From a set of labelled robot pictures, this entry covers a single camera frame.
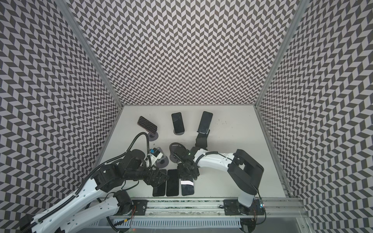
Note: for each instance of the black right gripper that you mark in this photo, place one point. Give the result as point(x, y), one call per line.
point(181, 171)

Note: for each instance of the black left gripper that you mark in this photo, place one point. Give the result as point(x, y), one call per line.
point(156, 183)

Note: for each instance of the black phone stand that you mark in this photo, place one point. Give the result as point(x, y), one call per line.
point(161, 190)

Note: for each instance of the black phone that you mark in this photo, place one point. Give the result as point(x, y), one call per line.
point(187, 186)
point(178, 123)
point(205, 122)

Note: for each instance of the purple phone stand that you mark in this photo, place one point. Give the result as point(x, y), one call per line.
point(172, 186)

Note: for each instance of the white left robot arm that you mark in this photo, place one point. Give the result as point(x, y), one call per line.
point(71, 214)

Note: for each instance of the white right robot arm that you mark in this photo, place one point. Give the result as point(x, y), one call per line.
point(244, 170)

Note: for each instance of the grey stand front left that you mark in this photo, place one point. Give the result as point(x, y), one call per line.
point(163, 161)

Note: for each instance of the grey stand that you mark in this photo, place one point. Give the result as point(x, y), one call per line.
point(172, 157)
point(178, 133)
point(153, 136)
point(163, 161)

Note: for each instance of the grey stand front right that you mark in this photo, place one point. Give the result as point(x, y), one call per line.
point(172, 157)

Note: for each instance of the black stand back right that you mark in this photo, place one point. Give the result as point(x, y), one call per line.
point(201, 140)

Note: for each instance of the grey stand back centre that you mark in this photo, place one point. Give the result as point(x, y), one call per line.
point(178, 133)

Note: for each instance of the grey stand far left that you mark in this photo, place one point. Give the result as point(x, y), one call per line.
point(153, 136)

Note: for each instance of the phone reflecting pattern far left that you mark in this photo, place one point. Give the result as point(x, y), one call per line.
point(147, 125)

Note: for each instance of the white ventilation grille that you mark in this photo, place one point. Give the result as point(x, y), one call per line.
point(179, 223)

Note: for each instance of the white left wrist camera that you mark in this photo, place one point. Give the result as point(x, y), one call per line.
point(155, 156)

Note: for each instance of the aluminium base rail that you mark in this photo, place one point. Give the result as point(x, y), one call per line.
point(211, 207)

